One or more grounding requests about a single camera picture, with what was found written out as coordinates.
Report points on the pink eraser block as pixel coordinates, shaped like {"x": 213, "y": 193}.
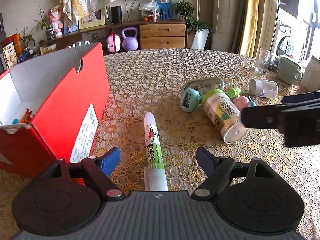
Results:
{"x": 241, "y": 102}

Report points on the snack box with label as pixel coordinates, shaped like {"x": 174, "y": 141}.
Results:
{"x": 10, "y": 55}

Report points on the washing machine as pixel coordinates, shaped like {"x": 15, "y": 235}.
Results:
{"x": 287, "y": 42}

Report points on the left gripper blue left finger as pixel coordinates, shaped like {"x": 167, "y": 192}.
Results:
{"x": 97, "y": 175}

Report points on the clear plastic bag of fruit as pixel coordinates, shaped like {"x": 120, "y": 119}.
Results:
{"x": 149, "y": 10}

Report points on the white potted tree planter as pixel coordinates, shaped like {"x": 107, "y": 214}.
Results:
{"x": 191, "y": 15}

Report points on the green cylindrical tube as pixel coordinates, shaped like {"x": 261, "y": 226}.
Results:
{"x": 233, "y": 92}

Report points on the pale green mug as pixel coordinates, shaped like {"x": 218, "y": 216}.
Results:
{"x": 289, "y": 71}

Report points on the pink doll figurine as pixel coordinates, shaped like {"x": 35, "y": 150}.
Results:
{"x": 54, "y": 15}

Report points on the black cylindrical speaker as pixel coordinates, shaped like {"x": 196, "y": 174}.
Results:
{"x": 116, "y": 14}

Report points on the wooden tv cabinet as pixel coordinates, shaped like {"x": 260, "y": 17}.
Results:
{"x": 157, "y": 34}

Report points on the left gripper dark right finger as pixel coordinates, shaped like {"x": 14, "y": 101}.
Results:
{"x": 217, "y": 170}

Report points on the clear drinking glass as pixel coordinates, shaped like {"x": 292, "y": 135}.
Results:
{"x": 263, "y": 59}

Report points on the white green glue stick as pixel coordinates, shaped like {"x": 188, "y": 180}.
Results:
{"x": 154, "y": 173}

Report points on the purple kettlebell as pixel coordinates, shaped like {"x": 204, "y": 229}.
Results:
{"x": 130, "y": 43}

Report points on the red cardboard box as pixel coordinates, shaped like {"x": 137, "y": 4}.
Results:
{"x": 51, "y": 106}

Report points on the pink toy backpack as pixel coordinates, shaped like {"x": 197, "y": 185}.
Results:
{"x": 113, "y": 42}

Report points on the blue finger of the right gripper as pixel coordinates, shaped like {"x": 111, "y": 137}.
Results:
{"x": 262, "y": 116}

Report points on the small potted plant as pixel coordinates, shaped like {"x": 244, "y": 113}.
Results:
{"x": 44, "y": 23}

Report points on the framed picture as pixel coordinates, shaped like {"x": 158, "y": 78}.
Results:
{"x": 93, "y": 20}

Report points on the grey-green oval case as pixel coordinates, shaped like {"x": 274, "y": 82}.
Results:
{"x": 204, "y": 85}

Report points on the yellow curtain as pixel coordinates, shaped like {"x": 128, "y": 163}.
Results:
{"x": 249, "y": 28}

